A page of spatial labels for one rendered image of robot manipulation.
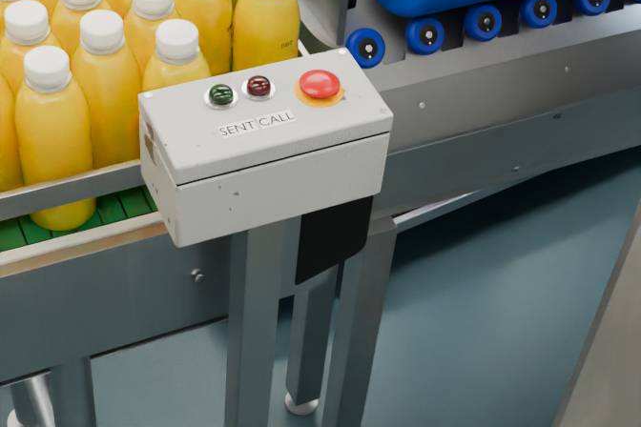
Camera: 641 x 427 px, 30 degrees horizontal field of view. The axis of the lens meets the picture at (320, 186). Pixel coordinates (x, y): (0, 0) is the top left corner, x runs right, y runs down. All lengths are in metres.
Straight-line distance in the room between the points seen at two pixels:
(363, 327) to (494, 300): 0.67
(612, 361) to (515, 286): 0.84
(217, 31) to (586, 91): 0.50
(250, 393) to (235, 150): 0.41
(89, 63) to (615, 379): 0.81
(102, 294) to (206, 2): 0.31
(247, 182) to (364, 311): 0.72
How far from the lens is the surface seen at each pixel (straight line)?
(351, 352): 1.78
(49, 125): 1.10
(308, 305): 1.89
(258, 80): 1.04
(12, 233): 1.21
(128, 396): 2.17
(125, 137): 1.19
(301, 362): 2.01
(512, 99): 1.46
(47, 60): 1.09
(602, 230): 2.56
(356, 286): 1.66
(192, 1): 1.22
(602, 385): 1.62
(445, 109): 1.41
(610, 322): 1.55
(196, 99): 1.04
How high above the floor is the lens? 1.79
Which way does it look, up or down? 45 degrees down
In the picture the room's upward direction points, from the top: 7 degrees clockwise
